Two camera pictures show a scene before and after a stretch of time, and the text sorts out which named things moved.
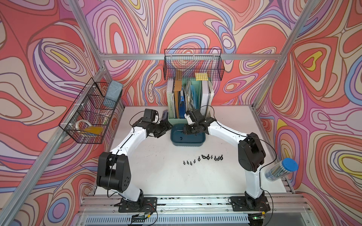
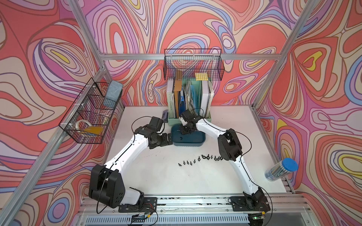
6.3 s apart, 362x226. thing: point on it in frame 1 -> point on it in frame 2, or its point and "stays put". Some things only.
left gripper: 164,127 -> 164,141
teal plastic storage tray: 179,138 stays put
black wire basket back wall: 193,64 stays put
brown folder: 177,87 stays put
